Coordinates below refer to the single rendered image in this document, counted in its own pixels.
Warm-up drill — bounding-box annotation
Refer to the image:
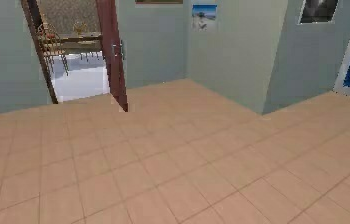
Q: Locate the blue sky framed picture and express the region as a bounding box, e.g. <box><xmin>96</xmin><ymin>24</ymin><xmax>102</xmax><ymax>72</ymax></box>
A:
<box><xmin>191</xmin><ymin>3</ymin><xmax>219</xmax><ymax>32</ymax></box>

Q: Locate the grey door handle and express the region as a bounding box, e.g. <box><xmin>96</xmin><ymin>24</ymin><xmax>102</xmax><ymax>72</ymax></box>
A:
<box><xmin>112</xmin><ymin>39</ymin><xmax>125</xmax><ymax>61</ymax></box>

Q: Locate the brown framed picture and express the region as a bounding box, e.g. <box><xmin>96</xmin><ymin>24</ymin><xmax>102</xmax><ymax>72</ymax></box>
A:
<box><xmin>135</xmin><ymin>0</ymin><xmax>184</xmax><ymax>5</ymax></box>

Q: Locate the dark red room door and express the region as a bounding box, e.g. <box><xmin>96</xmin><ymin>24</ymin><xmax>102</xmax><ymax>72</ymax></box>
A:
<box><xmin>95</xmin><ymin>0</ymin><xmax>129</xmax><ymax>113</ymax></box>

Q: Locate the dark grey framed picture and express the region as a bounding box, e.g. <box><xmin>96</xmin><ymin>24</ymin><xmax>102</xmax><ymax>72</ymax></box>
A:
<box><xmin>297</xmin><ymin>0</ymin><xmax>340</xmax><ymax>25</ymax></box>

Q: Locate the brown wooden table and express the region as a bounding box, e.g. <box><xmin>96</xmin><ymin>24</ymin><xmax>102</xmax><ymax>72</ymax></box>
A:
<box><xmin>56</xmin><ymin>31</ymin><xmax>105</xmax><ymax>64</ymax></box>

